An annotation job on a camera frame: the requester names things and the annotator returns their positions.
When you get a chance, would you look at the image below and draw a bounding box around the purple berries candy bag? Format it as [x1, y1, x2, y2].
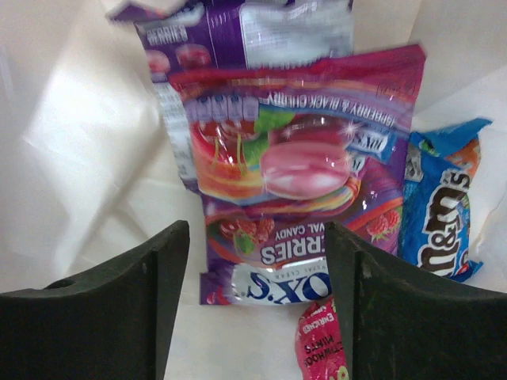
[106, 1, 354, 192]

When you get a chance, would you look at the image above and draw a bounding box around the blue checkered paper bag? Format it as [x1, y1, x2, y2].
[1, 1, 506, 379]

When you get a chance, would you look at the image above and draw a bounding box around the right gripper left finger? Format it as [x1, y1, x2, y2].
[1, 221, 189, 379]

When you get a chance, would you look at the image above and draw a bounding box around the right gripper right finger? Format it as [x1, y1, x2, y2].
[325, 222, 506, 379]

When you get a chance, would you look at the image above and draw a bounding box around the pink candy bag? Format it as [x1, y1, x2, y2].
[170, 44, 426, 306]

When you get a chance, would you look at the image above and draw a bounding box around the blue chocolate candy bag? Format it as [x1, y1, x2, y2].
[398, 118, 492, 283]

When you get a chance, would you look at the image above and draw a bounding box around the small red snack bag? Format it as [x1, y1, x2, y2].
[295, 297, 350, 380]

